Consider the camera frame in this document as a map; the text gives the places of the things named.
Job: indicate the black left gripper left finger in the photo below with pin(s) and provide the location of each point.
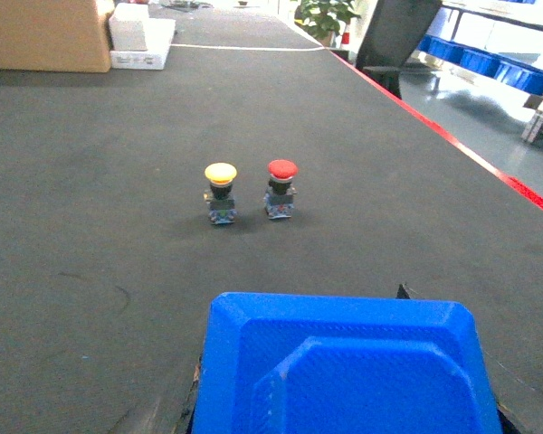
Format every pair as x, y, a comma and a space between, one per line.
185, 422

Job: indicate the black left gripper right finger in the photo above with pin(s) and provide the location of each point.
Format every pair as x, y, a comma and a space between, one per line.
403, 292

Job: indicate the blue block part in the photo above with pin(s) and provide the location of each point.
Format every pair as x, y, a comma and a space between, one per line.
276, 363

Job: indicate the red mushroom push button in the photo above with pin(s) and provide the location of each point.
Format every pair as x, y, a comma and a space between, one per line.
279, 194

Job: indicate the yellow mushroom push button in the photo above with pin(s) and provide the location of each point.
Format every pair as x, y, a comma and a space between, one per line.
219, 196

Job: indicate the black office chair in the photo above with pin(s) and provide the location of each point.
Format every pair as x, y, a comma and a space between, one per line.
394, 31

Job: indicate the green potted plant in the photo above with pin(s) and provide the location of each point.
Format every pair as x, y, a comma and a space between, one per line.
324, 20

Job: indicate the white flat carton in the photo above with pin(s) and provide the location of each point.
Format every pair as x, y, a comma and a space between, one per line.
155, 57

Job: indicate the white small box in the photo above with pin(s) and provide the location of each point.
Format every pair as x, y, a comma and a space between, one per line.
128, 27

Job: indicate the brown cardboard box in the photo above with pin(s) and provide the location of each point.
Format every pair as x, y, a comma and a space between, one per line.
66, 36

